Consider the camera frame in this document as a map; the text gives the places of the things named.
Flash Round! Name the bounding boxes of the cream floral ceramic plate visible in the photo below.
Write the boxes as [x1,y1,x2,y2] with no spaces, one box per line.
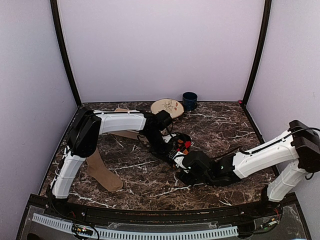
[150,98,184,119]

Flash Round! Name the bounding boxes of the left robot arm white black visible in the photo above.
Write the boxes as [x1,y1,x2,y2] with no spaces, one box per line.
[49,107,173,218]

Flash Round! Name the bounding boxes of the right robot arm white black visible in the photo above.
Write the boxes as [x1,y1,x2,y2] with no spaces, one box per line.
[173,120,320,217]

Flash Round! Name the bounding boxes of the wooden compartment tray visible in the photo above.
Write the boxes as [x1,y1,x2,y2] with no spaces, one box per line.
[110,108,139,140]

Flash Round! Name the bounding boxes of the black frame post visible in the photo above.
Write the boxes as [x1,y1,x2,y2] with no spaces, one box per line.
[242,0,272,108]
[50,0,82,108]

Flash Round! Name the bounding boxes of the plain brown sock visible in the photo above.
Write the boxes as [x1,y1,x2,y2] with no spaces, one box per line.
[86,148,124,192]

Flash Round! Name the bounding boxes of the right black frame post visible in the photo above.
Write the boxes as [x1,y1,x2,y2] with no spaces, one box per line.
[242,0,272,108]

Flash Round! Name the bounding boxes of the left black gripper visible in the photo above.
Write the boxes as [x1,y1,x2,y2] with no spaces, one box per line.
[143,130,174,164]

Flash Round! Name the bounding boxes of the argyle black red orange sock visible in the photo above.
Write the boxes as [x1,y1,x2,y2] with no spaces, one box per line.
[173,133,192,155]

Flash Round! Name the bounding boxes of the dark blue mug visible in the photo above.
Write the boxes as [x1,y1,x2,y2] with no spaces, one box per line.
[182,92,198,112]

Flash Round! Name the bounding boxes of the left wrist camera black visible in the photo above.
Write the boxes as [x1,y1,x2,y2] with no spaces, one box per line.
[155,110,173,131]

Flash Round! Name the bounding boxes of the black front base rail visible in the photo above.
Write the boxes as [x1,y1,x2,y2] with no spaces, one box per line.
[44,200,281,225]

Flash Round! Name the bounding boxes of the left black frame post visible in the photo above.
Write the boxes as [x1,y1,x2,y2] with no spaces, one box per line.
[50,0,82,108]

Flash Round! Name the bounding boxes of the white slotted cable duct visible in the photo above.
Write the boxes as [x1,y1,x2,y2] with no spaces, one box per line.
[31,213,239,240]

